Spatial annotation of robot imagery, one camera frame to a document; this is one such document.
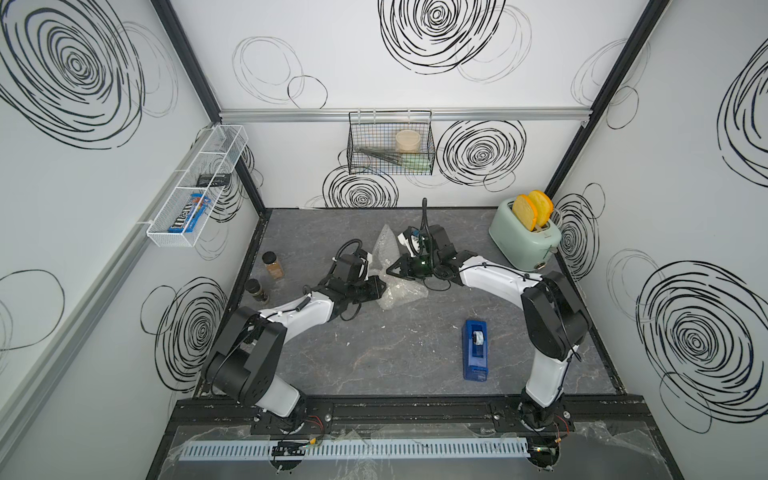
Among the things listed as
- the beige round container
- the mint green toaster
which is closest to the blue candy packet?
the beige round container

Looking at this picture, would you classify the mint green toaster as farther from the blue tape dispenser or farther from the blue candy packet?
the blue candy packet

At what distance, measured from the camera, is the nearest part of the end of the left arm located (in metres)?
0.71

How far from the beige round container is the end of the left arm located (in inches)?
14.5

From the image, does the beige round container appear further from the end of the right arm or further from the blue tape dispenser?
the blue tape dispenser

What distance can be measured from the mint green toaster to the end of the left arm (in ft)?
1.56

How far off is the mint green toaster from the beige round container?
1.25 ft

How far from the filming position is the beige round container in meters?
0.91

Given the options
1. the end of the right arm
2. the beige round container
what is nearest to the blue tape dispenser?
the end of the right arm
